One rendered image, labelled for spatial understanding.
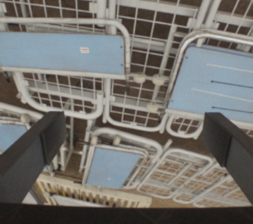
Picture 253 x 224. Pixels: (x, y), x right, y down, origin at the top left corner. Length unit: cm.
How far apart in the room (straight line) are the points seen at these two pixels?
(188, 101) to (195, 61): 22
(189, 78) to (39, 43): 72
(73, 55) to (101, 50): 15
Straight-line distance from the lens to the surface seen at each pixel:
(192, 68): 85
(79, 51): 90
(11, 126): 158
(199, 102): 96
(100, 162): 150
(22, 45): 104
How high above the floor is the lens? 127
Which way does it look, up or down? 48 degrees down
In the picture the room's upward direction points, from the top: 167 degrees counter-clockwise
